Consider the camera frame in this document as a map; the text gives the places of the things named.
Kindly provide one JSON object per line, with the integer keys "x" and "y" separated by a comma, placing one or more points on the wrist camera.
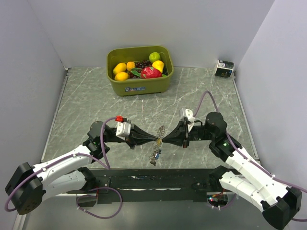
{"x": 123, "y": 127}
{"x": 186, "y": 115}

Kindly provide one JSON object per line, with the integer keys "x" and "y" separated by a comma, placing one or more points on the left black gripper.
{"x": 142, "y": 136}

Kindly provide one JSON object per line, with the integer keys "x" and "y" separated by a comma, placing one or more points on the small orange fruit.
{"x": 130, "y": 65}

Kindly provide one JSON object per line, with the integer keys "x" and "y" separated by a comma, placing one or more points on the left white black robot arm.
{"x": 31, "y": 185}

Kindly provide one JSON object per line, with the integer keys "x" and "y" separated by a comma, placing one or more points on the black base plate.
{"x": 146, "y": 185}

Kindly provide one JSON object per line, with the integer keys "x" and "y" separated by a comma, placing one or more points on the olive green plastic bin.
{"x": 138, "y": 86}

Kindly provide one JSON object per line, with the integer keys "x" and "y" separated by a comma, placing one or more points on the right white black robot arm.
{"x": 278, "y": 201}

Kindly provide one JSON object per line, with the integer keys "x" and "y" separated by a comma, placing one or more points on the yellow mango upper left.
{"x": 120, "y": 67}

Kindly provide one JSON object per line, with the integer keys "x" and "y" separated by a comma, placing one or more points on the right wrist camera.
{"x": 186, "y": 115}

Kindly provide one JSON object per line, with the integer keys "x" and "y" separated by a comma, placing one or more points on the yellow mango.
{"x": 121, "y": 76}
{"x": 120, "y": 67}

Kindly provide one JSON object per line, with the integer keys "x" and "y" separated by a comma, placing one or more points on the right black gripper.
{"x": 179, "y": 135}

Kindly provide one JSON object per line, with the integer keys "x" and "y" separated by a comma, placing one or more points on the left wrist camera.
{"x": 123, "y": 127}

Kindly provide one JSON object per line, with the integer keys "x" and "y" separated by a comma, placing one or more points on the black white roll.
{"x": 224, "y": 68}

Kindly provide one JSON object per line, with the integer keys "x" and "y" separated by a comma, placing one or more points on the yellow mango lower left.
{"x": 121, "y": 76}

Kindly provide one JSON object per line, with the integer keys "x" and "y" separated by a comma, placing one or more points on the dark grape bunch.
{"x": 140, "y": 65}

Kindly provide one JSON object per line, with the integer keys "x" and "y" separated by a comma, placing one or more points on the green apple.
{"x": 154, "y": 56}

